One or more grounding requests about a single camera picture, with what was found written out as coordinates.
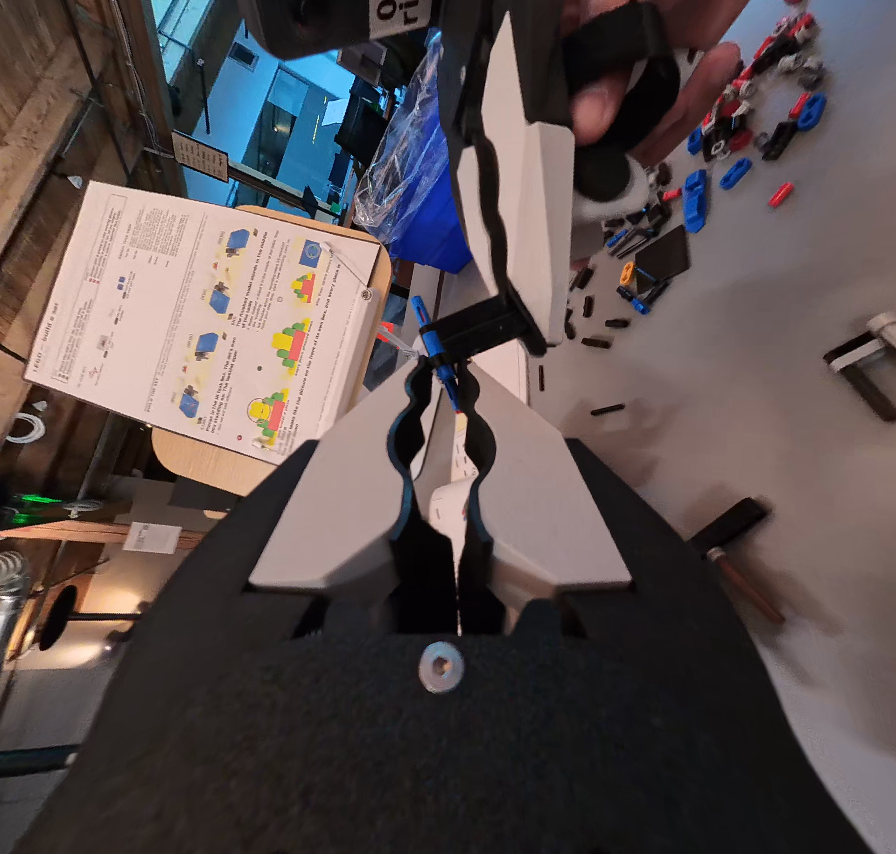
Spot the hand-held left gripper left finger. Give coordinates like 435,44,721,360
248,361,459,632

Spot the silver air duct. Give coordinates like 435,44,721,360
0,551,32,662

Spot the open instruction booklet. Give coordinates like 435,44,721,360
412,378,491,540

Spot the hanging paper sign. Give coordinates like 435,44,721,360
170,131,231,184

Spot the black lego beam assembly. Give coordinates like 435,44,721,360
412,296,533,407

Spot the printed instruction sheet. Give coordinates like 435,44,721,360
23,180,384,467

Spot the pile of small lego pieces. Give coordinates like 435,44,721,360
535,0,830,421

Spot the clear plastic bag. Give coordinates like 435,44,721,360
353,28,456,239

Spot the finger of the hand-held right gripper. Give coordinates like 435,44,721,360
448,12,576,359

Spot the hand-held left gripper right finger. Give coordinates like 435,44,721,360
458,364,632,632

